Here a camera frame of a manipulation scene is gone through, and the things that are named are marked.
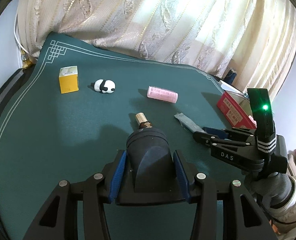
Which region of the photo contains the silver blue tube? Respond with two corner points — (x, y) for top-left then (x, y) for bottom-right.
(174, 113), (205, 133)

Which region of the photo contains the black dome cap object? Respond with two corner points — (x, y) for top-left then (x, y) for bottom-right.
(115, 128), (185, 206)

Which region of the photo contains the small pink hair roller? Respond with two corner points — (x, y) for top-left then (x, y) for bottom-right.
(147, 86), (178, 103)

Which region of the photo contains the black cosmetic bottle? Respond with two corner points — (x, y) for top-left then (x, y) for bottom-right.
(135, 112), (153, 129)

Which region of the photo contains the gloved right hand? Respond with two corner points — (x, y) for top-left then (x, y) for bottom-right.
(247, 172), (296, 215)

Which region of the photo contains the white power strip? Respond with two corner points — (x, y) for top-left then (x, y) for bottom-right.
(219, 80), (247, 98)

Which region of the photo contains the dark blue thread spool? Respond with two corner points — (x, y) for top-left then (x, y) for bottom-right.
(223, 68), (237, 85)

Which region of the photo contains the beige patterned curtain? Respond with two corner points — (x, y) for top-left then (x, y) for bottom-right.
(15, 0), (296, 98)

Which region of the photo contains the green table mat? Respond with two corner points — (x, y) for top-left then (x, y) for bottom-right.
(0, 33), (243, 239)

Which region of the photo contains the black white panda figurine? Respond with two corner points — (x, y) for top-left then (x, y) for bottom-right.
(91, 79), (115, 94)

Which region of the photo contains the yellow small box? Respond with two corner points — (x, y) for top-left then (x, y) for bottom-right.
(59, 66), (79, 94)

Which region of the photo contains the gold curtain tieback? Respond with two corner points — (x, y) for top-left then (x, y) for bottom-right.
(21, 50), (37, 69)

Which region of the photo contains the white power plug cable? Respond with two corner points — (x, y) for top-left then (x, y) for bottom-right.
(13, 12), (34, 55)

